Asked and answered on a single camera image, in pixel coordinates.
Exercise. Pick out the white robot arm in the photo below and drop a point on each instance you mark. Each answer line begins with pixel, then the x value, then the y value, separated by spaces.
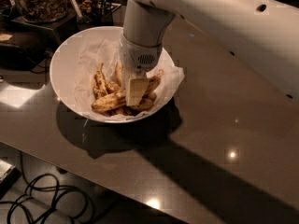
pixel 263 34

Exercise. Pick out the white bowl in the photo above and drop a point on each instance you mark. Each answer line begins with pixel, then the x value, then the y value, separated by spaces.
pixel 62 70

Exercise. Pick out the long spotted banana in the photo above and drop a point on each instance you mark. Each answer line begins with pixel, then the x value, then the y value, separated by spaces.
pixel 115 97

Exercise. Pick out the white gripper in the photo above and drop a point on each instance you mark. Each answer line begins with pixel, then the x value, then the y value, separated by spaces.
pixel 137 57

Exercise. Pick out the white paper liner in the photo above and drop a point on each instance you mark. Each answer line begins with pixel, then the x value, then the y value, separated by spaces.
pixel 107 52

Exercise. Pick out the black stand tray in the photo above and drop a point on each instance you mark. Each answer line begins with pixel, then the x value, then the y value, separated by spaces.
pixel 57 32

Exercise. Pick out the lower right spotted banana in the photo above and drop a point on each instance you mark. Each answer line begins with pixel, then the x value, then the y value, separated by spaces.
pixel 146 102

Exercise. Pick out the black device on left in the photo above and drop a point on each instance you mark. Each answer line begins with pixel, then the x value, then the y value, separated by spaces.
pixel 21 58

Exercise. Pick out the box on floor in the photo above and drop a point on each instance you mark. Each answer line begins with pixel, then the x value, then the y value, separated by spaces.
pixel 9 175

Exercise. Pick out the left spotted banana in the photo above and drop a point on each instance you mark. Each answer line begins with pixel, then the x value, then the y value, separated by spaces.
pixel 99 83

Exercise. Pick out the glass jar of nuts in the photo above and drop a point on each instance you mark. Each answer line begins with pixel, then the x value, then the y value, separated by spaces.
pixel 43 11

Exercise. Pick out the small bottom banana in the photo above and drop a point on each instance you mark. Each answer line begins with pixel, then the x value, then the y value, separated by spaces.
pixel 124 110

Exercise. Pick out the upright spotted banana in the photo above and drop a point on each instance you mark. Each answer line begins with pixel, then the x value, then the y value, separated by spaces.
pixel 118 73

